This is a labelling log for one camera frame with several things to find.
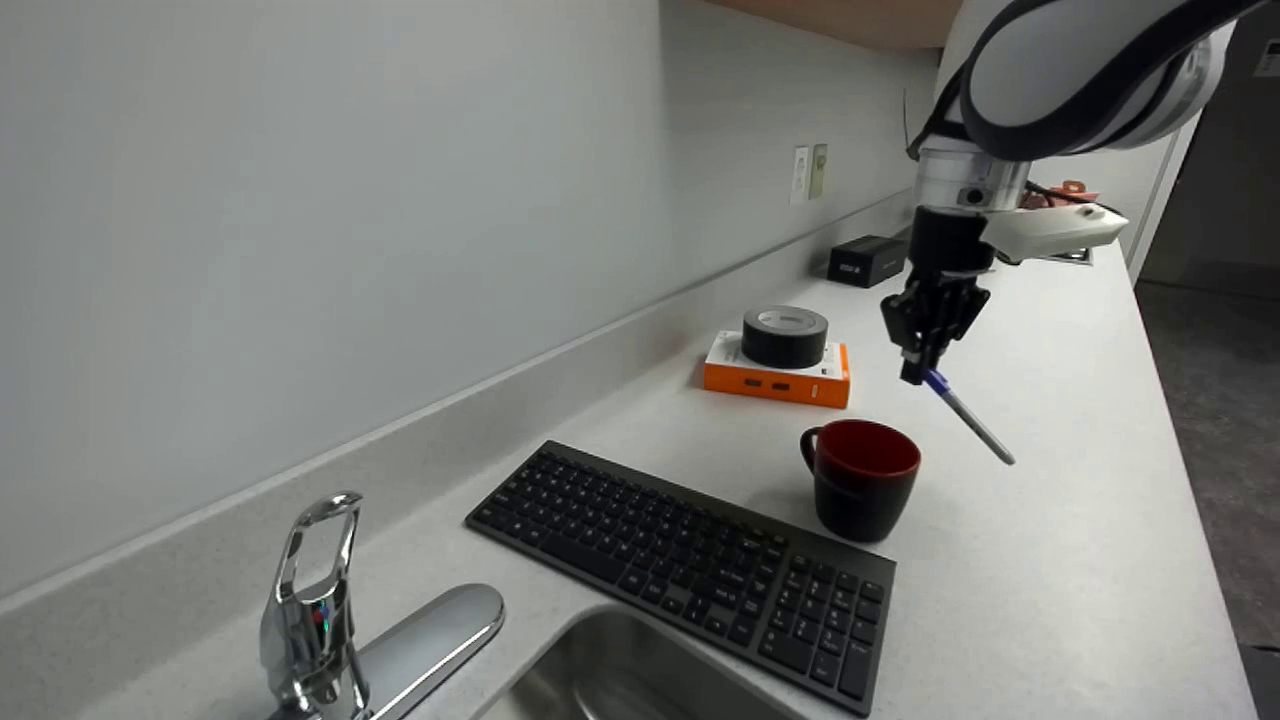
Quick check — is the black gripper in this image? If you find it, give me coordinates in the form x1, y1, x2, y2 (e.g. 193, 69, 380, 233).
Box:
880, 207, 992, 384

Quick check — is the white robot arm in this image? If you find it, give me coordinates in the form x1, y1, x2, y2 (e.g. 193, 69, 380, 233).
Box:
880, 0, 1263, 384

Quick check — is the orange object behind arm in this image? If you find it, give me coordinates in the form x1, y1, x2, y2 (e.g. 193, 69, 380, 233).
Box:
1021, 179, 1098, 207

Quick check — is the black mug red interior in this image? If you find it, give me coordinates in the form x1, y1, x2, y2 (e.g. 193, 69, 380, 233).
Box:
799, 421, 925, 546

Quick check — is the black tape roll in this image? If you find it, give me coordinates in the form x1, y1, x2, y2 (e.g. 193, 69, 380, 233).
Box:
744, 305, 828, 367

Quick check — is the orange white box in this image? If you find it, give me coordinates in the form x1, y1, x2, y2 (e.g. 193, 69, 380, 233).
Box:
701, 334, 853, 407

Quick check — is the black keyboard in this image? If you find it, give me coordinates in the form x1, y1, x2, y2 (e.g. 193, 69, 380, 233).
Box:
464, 442, 895, 716

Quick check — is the steel sink basin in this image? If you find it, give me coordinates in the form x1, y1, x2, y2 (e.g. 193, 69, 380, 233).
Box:
476, 606, 799, 720

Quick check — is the chrome faucet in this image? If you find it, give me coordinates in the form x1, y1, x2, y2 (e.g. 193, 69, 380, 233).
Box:
260, 493, 505, 720

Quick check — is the black box by wall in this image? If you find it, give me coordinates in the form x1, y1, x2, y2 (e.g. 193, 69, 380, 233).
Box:
828, 238, 908, 290

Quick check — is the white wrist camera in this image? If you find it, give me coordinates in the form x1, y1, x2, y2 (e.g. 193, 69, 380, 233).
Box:
986, 204, 1130, 264

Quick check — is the white wall outlet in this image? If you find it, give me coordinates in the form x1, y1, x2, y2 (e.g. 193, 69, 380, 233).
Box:
791, 145, 828, 204

